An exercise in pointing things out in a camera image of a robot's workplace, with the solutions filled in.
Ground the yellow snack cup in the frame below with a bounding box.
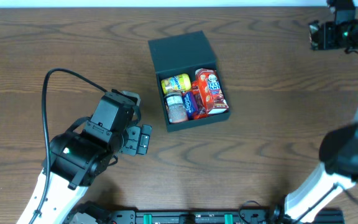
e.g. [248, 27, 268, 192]
[161, 73, 192, 95]

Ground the blue Eclipse mints box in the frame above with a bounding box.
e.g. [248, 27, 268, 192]
[183, 91, 198, 119]

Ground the small black candy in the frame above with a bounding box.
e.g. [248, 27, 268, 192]
[308, 21, 319, 50]

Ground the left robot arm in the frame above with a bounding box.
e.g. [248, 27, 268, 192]
[18, 122, 152, 223]

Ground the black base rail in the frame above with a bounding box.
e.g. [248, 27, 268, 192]
[63, 200, 346, 224]

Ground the red candy bag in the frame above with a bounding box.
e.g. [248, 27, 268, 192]
[191, 81, 208, 119]

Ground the Hello Panda biscuit box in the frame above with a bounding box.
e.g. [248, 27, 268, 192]
[195, 68, 229, 115]

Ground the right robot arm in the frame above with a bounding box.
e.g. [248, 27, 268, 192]
[269, 0, 358, 223]

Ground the dark green open box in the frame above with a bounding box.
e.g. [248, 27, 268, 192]
[149, 31, 231, 133]

